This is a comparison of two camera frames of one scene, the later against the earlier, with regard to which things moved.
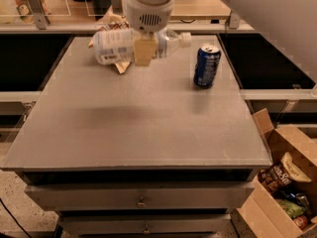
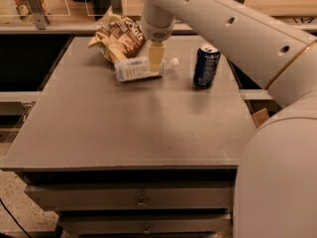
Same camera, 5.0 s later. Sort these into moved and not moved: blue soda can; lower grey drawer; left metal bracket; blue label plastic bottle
Moved: blue label plastic bottle
Not moved: lower grey drawer; blue soda can; left metal bracket
